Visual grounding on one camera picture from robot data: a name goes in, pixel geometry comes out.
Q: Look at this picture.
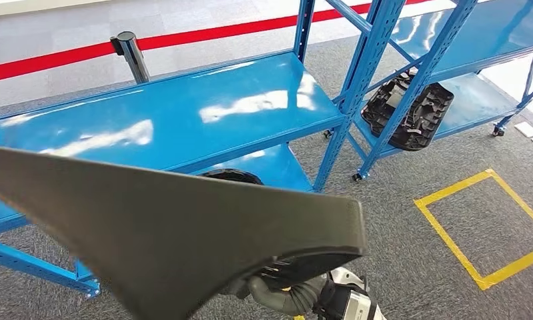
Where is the chrome barrier stanchion post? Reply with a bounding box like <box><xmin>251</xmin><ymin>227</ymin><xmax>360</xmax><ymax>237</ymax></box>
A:
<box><xmin>110</xmin><ymin>31</ymin><xmax>151</xmax><ymax>85</ymax></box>

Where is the black ribbed plastic housing part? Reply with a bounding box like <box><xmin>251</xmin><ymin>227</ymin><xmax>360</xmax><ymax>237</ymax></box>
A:
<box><xmin>361</xmin><ymin>70</ymin><xmax>456</xmax><ymax>153</ymax></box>

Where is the black curved plastic part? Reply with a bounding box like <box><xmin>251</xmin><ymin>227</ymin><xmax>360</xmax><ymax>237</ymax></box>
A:
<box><xmin>197</xmin><ymin>168</ymin><xmax>265</xmax><ymax>187</ymax></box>

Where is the red barrier belt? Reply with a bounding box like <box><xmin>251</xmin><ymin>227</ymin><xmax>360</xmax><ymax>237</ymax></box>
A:
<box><xmin>0</xmin><ymin>0</ymin><xmax>430</xmax><ymax>85</ymax></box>

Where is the blue steel shelf rack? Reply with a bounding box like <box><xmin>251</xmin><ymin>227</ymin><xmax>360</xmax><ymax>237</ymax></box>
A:
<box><xmin>0</xmin><ymin>0</ymin><xmax>408</xmax><ymax>299</ymax></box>
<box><xmin>326</xmin><ymin>0</ymin><xmax>533</xmax><ymax>183</ymax></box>

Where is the black rectangular panel with cutouts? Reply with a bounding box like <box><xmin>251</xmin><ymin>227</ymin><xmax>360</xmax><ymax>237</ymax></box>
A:
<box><xmin>0</xmin><ymin>147</ymin><xmax>368</xmax><ymax>320</ymax></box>

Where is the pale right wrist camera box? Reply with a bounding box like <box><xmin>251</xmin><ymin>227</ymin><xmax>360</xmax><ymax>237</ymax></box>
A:
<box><xmin>343</xmin><ymin>289</ymin><xmax>384</xmax><ymax>320</ymax></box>

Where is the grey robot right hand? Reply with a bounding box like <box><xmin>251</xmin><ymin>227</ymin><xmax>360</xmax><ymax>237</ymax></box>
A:
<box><xmin>223</xmin><ymin>273</ymin><xmax>294</xmax><ymax>313</ymax></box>

